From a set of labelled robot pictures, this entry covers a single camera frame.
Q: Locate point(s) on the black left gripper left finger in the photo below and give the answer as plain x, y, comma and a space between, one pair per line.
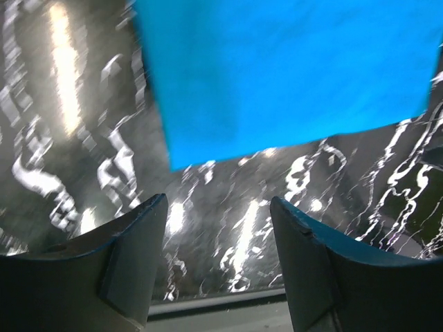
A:
102, 280

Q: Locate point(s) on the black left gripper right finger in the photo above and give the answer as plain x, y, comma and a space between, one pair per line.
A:
335, 283

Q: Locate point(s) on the blue t shirt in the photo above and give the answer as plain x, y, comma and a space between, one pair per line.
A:
232, 78

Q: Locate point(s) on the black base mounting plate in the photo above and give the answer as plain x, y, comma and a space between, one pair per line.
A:
264, 310

